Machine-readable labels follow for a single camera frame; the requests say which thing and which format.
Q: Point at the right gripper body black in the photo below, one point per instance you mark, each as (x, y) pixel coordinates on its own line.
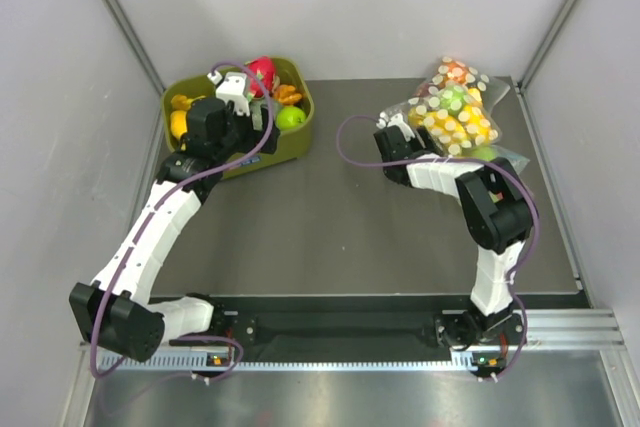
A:
(416, 146)

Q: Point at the zip bag with bananas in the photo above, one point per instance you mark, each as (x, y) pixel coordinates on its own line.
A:
(452, 98)

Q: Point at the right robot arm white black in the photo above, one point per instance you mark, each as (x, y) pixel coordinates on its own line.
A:
(497, 215)

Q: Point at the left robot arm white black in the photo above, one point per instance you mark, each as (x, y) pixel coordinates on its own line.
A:
(113, 311)

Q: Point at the polka dot zip bag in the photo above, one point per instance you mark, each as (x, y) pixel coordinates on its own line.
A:
(487, 90)

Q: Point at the blue zip bag colourful balls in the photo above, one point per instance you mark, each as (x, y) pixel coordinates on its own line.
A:
(490, 153)

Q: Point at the olive green plastic bin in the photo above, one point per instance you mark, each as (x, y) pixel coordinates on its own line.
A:
(292, 144)

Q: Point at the green apple toy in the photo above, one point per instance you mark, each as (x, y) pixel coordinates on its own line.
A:
(290, 117)

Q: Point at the orange walnut-like toy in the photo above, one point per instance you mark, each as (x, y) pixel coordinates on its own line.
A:
(287, 94)

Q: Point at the pink dragon fruit toy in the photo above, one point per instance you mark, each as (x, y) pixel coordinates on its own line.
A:
(265, 70)

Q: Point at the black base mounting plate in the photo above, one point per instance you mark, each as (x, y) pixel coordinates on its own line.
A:
(343, 327)

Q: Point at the yellow lemon toy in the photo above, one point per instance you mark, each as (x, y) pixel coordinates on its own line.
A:
(178, 124)

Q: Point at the yellow banana bunch in bin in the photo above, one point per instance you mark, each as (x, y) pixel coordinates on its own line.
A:
(184, 103)

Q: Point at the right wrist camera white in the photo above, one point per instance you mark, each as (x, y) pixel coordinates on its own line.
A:
(396, 120)

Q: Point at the right aluminium frame post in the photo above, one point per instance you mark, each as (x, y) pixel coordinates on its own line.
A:
(551, 35)

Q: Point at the aluminium frame post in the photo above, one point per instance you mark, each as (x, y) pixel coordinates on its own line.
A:
(551, 35)
(125, 26)

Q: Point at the left aluminium frame post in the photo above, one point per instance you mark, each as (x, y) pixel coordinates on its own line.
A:
(125, 26)

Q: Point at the slotted grey cable duct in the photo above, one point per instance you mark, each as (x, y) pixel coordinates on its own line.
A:
(220, 359)

